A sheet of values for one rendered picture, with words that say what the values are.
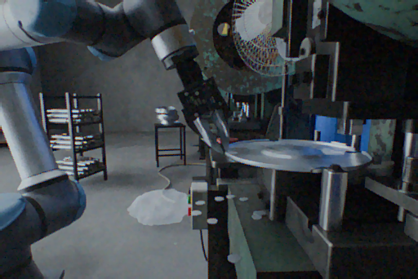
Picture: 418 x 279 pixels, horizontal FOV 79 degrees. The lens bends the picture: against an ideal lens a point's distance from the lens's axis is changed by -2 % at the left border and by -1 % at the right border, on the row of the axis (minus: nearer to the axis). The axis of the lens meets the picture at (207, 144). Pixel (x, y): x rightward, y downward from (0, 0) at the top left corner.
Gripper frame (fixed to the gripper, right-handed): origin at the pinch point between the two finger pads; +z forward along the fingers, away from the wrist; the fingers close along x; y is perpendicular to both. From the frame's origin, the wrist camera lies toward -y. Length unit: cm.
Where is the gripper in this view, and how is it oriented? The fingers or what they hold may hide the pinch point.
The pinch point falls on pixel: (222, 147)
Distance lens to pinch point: 54.4
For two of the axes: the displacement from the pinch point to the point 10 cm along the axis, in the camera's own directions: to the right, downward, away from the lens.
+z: 4.2, 8.9, 1.9
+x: 9.0, -4.3, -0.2
